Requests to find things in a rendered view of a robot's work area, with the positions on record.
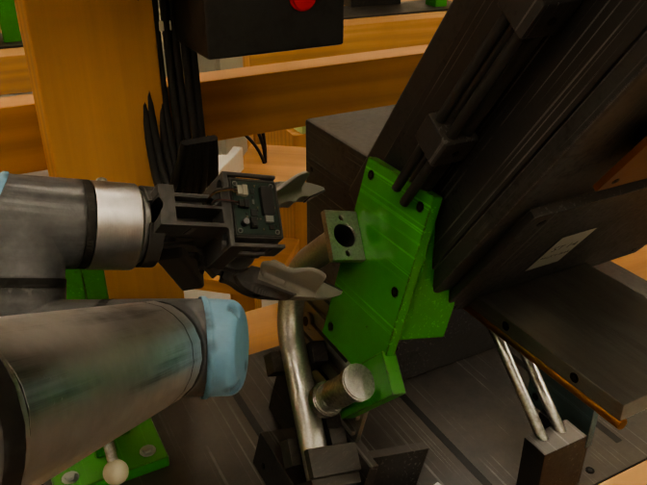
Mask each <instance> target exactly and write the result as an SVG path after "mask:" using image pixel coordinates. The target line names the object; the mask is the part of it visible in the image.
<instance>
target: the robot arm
mask: <svg viewBox="0 0 647 485"><path fill-rule="evenodd" d="M308 176H309V172H308V171H303V172H301V173H298V174H296V175H295V176H293V177H292V178H290V179H289V180H287V181H279V182H274V181H273V180H274V179H275V176H273V175H263V174H252V173H241V172H231V171H222V172H221V173H220V174H219V176H218V177H217V178H216V179H215V180H214V181H213V182H212V184H211V185H210V186H209V187H208V188H207V189H206V191H205V192H204V193H203V194H196V193H183V192H174V188H173V185H168V184H157V185H156V187H148V186H137V185H136V184H131V183H119V182H108V181H107V179H106V178H104V177H99V178H97V179H96V180H95V181H94V180H86V179H74V178H62V177H49V176H37V175H25V174H12V173H9V172H8V171H2V172H0V485H41V484H43V483H45V482H46V481H48V480H49V479H51V478H53V477H54V476H56V475H58V474H59V473H61V472H63V471H65V470H66V469H68V468H69V467H71V466H73V465H74V464H76V463H78V462H79V461H81V460H82V459H84V458H86V457H87V456H89V455H91V454H92V453H94V452H95V451H97V450H99V449H100V448H102V447H103V446H105V445H107V444H108V443H110V442H111V441H113V440H114V439H116V438H118V437H119V436H121V435H123V434H124V433H126V432H127V431H129V430H131V429H132V428H134V427H136V426H137V425H139V424H140V423H142V422H144V421H146V420H147V419H149V418H151V417H152V416H154V415H156V414H157V413H159V412H160V411H162V410H164V409H165V408H167V407H169V406H170V405H171V404H172V403H174V402H176V401H177V400H179V399H180V398H182V397H188V396H199V397H200V399H207V398H208V397H210V396H233V395H235V394H236V393H238V392H239V391H240V390H241V389H242V387H243V385H244V383H245V380H246V372H247V364H248V349H249V339H248V326H247V319H246V312H245V310H244V308H243V307H242V305H241V304H240V303H239V302H237V301H236V300H233V299H218V298H207V296H200V297H199V298H129V299H66V279H65V270H66V269H77V268H78V269H102V270H131V269H133V268H134V267H136V268H153V267H155V266H156V265H157V263H159V264H160V265H161V266H162V267H163V268H164V270H165V271H166V272H167V273H168V274H169V276H170V277H171V278H172V279H173V280H174V282H175V283H176V284H177V285H178V286H179V287H180V289H181V290H183V291H187V290H194V289H201V288H203V286H204V278H203V274H204V271H206V272H207V273H208V274H209V276H210V277H211V278H215V277H216V276H217V275H219V276H220V279H219V282H220V283H223V284H226V285H228V286H230V287H232V288H233V289H234V290H236V291H237V292H239V293H240V294H243V295H246V296H248V297H252V298H256V299H267V300H283V301H286V300H323V299H329V298H331V297H335V296H338V295H340V294H342V292H343V290H341V289H339V288H337V287H335V286H333V285H331V284H328V283H326V282H324V280H325V278H326V274H325V273H324V272H323V271H321V270H319V269H316V268H289V267H286V266H285V265H284V264H283V263H280V262H278V261H276V260H271V261H264V262H262V263H261V267H255V266H251V267H249V266H250V265H251V264H252V263H253V261H254V259H258V258H259V257H260V256H275V255H276V254H278V253H279V252H280V251H282V250H283V249H284V248H285V244H278V243H279V242H280V241H281V240H282V239H283V238H284V237H283V230H282V223H281V217H280V211H279V208H281V207H285V208H289V207H290V206H291V205H292V204H294V203H295V202H303V203H305V202H307V201H309V200H311V199H312V198H314V197H316V196H318V195H320V194H321V193H323V192H325V189H324V187H321V186H318V185H315V184H312V183H307V182H305V181H306V179H307V177H308ZM236 177H242V178H236ZM244 178H252V179H244ZM254 179H259V180H254ZM248 267H249V268H248Z"/></svg>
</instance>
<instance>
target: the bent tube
mask: <svg viewBox="0 0 647 485"><path fill-rule="evenodd" d="M321 215H322V221H323V230H324V232H323V233H322V234H321V235H319V236H318V237H317V238H316V239H315V240H314V241H312V242H310V243H309V244H308V245H306V246H305V247H304V248H303V249H301V250H300V251H299V252H298V253H297V255H296V256H295V257H294V259H293V260H292V262H291V263H290V265H289V268H316V269H320V268H322V267H324V266H325V265H327V264H328V263H362V262H364V261H365V260H366V258H365V253H364V248H363V243H362V239H361V234H360V229H359V224H358V219H357V214H356V212H354V211H333V210H323V211H322V212H321ZM339 218H340V219H341V220H340V219H339ZM346 253H347V254H348V256H347V254H346ZM303 307H304V300H286V301H283V300H278V307H277V332H278V340H279V346H280V351H281V356H282V361H283V366H284V370H285V376H286V381H287V386H288V391H289V396H290V400H291V405H292V410H293V415H294V420H295V425H296V430H297V434H298V443H299V448H300V453H301V458H302V464H303V468H304V473H305V478H306V481H308V480H310V479H309V475H308V470H307V466H306V461H305V456H304V451H305V450H306V449H308V448H314V447H325V446H327V442H326V438H325V434H324V426H323V421H322V418H320V417H318V416H317V415H316V414H315V413H314V412H313V411H312V409H311V408H310V405H309V401H308V396H309V392H310V390H311V389H312V387H314V386H315V384H314V380H313V375H312V371H311V367H310V362H309V357H308V352H307V348H306V343H305V339H304V331H303Z"/></svg>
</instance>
